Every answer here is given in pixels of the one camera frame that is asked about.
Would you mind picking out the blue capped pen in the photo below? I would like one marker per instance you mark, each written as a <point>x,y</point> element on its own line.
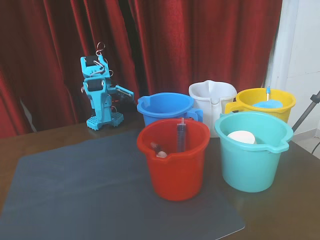
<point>267,95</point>

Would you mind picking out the red plastic bucket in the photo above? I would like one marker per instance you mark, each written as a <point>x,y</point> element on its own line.
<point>175,175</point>

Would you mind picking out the white plastic bucket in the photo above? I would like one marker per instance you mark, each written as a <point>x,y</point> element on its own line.
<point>202,100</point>

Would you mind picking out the yellow plastic bucket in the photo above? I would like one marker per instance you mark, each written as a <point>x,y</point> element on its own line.
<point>287,112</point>

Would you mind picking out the grey tripod leg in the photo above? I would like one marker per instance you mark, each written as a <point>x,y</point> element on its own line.
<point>306,112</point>

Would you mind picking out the turquoise plastic bucket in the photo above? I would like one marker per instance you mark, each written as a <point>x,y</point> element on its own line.
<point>247,170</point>

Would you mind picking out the teal blue gripper finger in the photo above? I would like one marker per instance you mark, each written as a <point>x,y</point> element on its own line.
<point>98,107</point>
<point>107,107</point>

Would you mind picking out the blue plastic bucket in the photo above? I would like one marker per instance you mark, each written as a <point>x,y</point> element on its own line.
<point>162,105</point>

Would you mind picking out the teal blue robot arm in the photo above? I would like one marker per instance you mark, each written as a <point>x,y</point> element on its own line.
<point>96,72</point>

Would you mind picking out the dark red curtain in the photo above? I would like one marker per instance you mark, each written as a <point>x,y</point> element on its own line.
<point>200,37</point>

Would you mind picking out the light blue crumpled glove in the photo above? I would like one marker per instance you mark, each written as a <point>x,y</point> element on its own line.
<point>267,104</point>

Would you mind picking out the dark grey table mat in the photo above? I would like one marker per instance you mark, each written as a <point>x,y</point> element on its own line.
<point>50,200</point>

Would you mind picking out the fruit print paper cup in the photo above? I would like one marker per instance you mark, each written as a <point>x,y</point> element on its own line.
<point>241,137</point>

